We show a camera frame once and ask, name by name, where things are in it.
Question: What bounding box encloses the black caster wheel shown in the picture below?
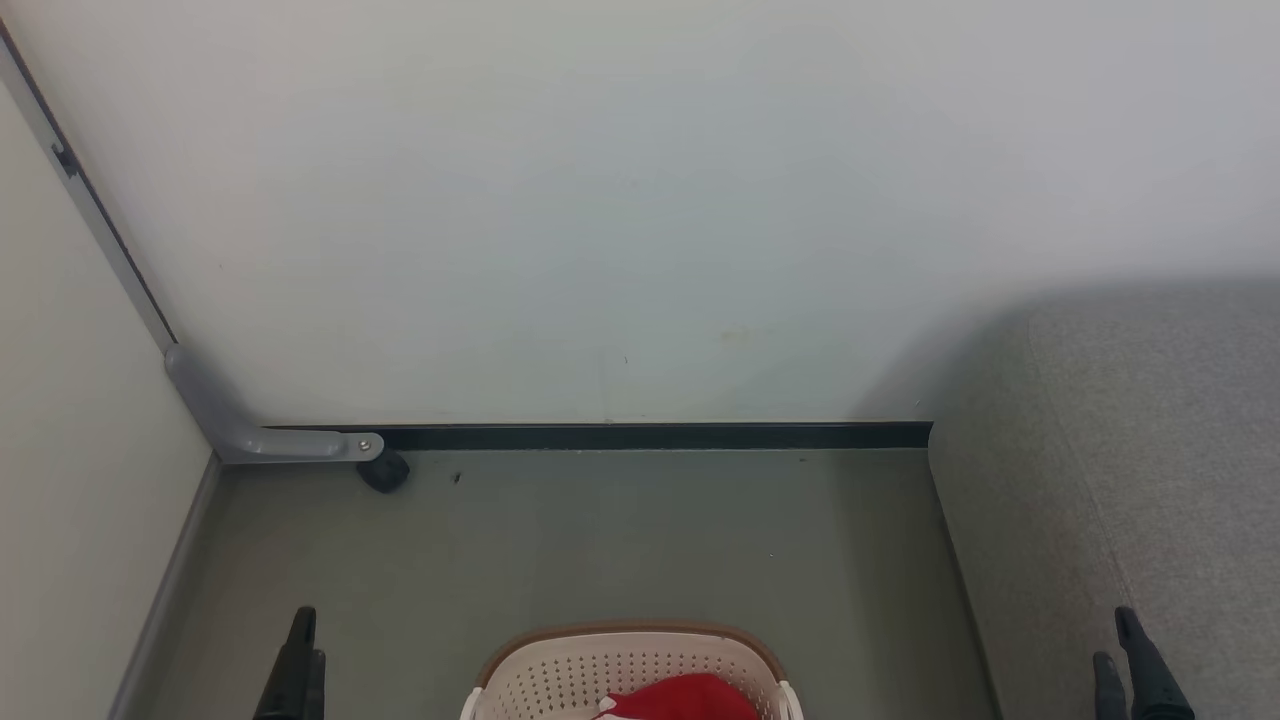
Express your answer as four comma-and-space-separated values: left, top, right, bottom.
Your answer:
357, 452, 411, 495

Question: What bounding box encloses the black wall baseboard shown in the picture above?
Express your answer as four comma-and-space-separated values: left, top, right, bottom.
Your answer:
265, 422, 933, 451

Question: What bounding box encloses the grey metal foot bracket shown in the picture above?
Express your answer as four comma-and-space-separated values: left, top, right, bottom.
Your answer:
165, 343, 385, 465

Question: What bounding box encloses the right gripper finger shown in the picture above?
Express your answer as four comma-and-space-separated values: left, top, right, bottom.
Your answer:
1115, 606, 1197, 720
1092, 652, 1130, 720

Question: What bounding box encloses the red cloth garment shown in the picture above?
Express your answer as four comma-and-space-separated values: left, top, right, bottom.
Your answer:
595, 673, 761, 720

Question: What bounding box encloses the cream perforated laundry basket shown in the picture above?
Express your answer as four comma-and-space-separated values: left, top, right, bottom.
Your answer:
460, 620, 804, 720

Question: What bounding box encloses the grey fabric sofa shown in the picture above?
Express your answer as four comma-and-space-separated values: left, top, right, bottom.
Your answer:
928, 275, 1280, 720

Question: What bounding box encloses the grey partition edge strip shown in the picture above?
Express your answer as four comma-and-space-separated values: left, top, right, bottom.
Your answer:
0, 18, 179, 353

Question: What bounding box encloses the grey floor skirting strip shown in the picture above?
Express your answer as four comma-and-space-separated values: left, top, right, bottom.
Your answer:
108, 455, 223, 720

